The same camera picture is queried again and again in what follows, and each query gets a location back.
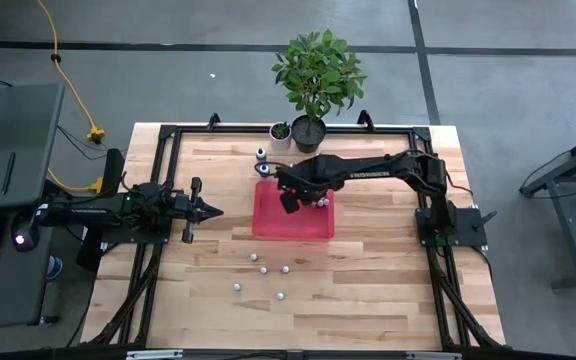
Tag small plant in white pot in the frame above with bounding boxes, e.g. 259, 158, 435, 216
268, 121, 293, 152

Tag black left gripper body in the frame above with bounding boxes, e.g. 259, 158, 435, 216
171, 177, 204, 246

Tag silver aluminium bracket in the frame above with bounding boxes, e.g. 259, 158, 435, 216
405, 351, 463, 360
125, 349, 184, 360

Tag black aluminium rig frame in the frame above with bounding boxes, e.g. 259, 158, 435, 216
80, 123, 507, 351

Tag black computer mouse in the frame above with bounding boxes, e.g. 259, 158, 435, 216
11, 217, 39, 253

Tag black pen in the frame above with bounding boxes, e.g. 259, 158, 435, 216
0, 151, 17, 197

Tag grey side desk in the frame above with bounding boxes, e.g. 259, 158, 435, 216
0, 82, 67, 331

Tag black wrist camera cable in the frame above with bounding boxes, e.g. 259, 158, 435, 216
254, 160, 289, 177

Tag yellow extension cable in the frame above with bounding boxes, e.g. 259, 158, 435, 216
35, 0, 107, 195

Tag black rounded panel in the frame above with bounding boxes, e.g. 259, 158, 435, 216
101, 147, 126, 199

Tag pink translucent plastic bin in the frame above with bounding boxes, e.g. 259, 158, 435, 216
251, 181, 337, 242

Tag blue shoe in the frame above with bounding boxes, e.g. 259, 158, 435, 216
46, 254, 64, 281

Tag green tree in black pot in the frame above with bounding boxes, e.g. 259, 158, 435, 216
270, 29, 368, 154

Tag black box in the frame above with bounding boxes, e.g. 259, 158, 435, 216
75, 224, 108, 274

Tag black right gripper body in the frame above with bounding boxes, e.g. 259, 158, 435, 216
275, 166, 345, 216

